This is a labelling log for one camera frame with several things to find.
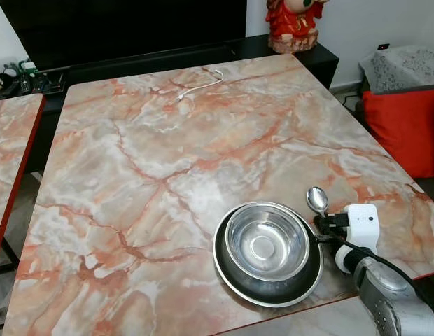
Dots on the dark grey sofa seat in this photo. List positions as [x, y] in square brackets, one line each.
[430, 189]

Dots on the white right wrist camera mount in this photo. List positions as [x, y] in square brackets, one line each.
[364, 222]

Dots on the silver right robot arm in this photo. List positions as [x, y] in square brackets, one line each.
[392, 301]

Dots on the grey lace cloth cover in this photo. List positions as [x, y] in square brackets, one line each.
[406, 68]

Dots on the black flat television screen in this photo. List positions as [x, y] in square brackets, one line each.
[119, 28]

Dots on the stainless steel bowl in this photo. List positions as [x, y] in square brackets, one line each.
[266, 243]

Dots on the small clutter of gadgets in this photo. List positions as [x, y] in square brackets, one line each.
[24, 77]

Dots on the stainless steel round plate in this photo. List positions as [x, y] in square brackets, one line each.
[273, 292]

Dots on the marble side table red edge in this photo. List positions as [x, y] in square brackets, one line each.
[10, 154]

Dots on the red cushion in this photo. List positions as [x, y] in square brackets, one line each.
[406, 129]

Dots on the black wall socket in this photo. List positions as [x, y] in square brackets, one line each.
[383, 47]

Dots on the stainless steel spoon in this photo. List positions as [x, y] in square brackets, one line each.
[316, 199]

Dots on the red ceramic figurine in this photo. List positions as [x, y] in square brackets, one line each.
[294, 24]

